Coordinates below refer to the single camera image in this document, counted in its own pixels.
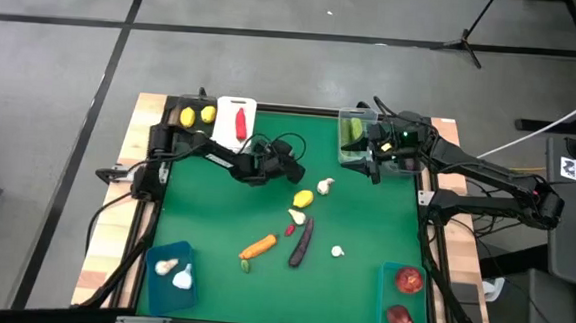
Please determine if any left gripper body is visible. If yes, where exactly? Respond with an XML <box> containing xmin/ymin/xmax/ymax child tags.
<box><xmin>238</xmin><ymin>141</ymin><xmax>290</xmax><ymax>188</ymax></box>

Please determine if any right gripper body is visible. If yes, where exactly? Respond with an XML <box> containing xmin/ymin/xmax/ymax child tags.
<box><xmin>367</xmin><ymin>110</ymin><xmax>437</xmax><ymax>174</ymax></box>

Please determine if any green cucumber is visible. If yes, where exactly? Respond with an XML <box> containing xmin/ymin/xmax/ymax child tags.
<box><xmin>348</xmin><ymin>116</ymin><xmax>366</xmax><ymax>143</ymax></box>
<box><xmin>339</xmin><ymin>118</ymin><xmax>354</xmax><ymax>156</ymax></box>

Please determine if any yellow lemon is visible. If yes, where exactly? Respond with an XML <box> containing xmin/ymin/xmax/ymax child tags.
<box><xmin>199</xmin><ymin>104</ymin><xmax>218</xmax><ymax>125</ymax></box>
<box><xmin>292</xmin><ymin>188</ymin><xmax>315</xmax><ymax>210</ymax></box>
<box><xmin>178</xmin><ymin>106</ymin><xmax>197</xmax><ymax>130</ymax></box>

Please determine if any cream garlic bulb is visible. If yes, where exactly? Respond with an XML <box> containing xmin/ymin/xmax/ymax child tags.
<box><xmin>286</xmin><ymin>208</ymin><xmax>308</xmax><ymax>227</ymax></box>

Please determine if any long red pepper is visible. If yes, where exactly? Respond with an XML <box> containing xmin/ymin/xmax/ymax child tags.
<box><xmin>233</xmin><ymin>106</ymin><xmax>249</xmax><ymax>142</ymax></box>

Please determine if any orange carrot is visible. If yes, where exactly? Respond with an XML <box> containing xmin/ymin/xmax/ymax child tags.
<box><xmin>237</xmin><ymin>232</ymin><xmax>278</xmax><ymax>263</ymax></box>

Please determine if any large white garlic bulb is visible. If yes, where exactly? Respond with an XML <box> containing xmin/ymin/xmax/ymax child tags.
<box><xmin>171</xmin><ymin>262</ymin><xmax>196</xmax><ymax>292</ymax></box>

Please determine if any tan garlic bulb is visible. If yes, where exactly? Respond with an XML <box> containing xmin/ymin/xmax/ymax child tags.
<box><xmin>154</xmin><ymin>257</ymin><xmax>181</xmax><ymax>278</ymax></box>

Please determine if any clear plastic bin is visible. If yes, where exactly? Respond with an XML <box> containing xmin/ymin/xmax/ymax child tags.
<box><xmin>335</xmin><ymin>106</ymin><xmax>385</xmax><ymax>169</ymax></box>

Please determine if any dark grey translucent bin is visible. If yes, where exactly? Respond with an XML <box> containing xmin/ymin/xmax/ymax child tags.
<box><xmin>374</xmin><ymin>115</ymin><xmax>428</xmax><ymax>177</ymax></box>
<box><xmin>171</xmin><ymin>92</ymin><xmax>219</xmax><ymax>151</ymax></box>

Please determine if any white plastic bin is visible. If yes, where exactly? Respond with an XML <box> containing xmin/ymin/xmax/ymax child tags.
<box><xmin>208</xmin><ymin>95</ymin><xmax>259</xmax><ymax>154</ymax></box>

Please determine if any green table mat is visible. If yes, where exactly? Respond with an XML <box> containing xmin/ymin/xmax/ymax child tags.
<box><xmin>135</xmin><ymin>103</ymin><xmax>445</xmax><ymax>323</ymax></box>

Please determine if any wooden table side board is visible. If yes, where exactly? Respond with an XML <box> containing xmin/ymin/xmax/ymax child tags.
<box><xmin>415</xmin><ymin>116</ymin><xmax>507</xmax><ymax>323</ymax></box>
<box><xmin>69</xmin><ymin>88</ymin><xmax>171</xmax><ymax>311</ymax></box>

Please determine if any black tripod stand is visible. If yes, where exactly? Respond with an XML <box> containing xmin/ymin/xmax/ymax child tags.
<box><xmin>427</xmin><ymin>0</ymin><xmax>499</xmax><ymax>71</ymax></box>

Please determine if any teal plastic bin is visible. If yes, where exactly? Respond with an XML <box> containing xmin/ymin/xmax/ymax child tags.
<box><xmin>375</xmin><ymin>259</ymin><xmax>434</xmax><ymax>323</ymax></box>

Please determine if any dark blue plastic bin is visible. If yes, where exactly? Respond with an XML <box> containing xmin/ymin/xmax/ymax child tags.
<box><xmin>141</xmin><ymin>237</ymin><xmax>202</xmax><ymax>319</ymax></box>

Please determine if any small white floor object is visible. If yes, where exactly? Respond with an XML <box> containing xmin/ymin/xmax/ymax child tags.
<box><xmin>482</xmin><ymin>276</ymin><xmax>506</xmax><ymax>302</ymax></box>

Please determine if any dark grey desk panel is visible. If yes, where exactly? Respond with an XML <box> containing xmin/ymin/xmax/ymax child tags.
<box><xmin>535</xmin><ymin>136</ymin><xmax>576</xmax><ymax>290</ymax></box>

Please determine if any dark grey floor case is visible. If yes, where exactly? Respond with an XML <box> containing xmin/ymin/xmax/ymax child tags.
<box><xmin>478</xmin><ymin>265</ymin><xmax>576</xmax><ymax>323</ymax></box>

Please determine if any black floor bar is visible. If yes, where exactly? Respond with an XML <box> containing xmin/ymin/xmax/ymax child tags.
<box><xmin>0</xmin><ymin>299</ymin><xmax>135</xmax><ymax>323</ymax></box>

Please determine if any black table frame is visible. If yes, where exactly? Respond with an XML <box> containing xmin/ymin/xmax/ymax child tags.
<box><xmin>107</xmin><ymin>90</ymin><xmax>467</xmax><ymax>323</ymax></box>

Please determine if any silver mounting bracket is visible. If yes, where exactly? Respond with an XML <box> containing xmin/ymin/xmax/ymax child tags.
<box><xmin>416</xmin><ymin>188</ymin><xmax>441</xmax><ymax>208</ymax></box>

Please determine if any black stand frame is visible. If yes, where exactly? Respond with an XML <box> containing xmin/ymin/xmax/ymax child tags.
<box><xmin>512</xmin><ymin>0</ymin><xmax>576</xmax><ymax>135</ymax></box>

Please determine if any white cable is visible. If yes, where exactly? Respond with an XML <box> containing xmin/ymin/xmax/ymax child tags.
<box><xmin>476</xmin><ymin>77</ymin><xmax>576</xmax><ymax>165</ymax></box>

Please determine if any black cable bundle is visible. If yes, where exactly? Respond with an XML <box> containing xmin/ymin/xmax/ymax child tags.
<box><xmin>78</xmin><ymin>188</ymin><xmax>160</xmax><ymax>312</ymax></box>

